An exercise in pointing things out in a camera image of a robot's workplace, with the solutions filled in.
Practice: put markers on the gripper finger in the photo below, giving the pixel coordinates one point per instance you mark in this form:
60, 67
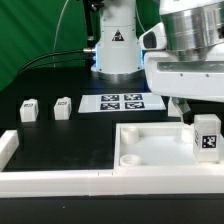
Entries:
183, 110

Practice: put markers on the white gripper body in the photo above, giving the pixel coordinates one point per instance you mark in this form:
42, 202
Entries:
167, 76

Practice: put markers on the white square table top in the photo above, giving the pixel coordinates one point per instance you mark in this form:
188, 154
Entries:
156, 144

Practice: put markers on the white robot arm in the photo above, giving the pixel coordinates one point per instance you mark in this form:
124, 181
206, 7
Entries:
182, 56

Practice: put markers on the white U-shaped fence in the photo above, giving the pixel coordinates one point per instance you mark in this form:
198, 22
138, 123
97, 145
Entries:
204, 178

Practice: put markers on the white sheet with tags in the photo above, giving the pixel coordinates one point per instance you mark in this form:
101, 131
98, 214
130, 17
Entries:
120, 102

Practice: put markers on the green backdrop cloth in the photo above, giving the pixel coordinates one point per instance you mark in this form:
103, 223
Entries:
30, 28

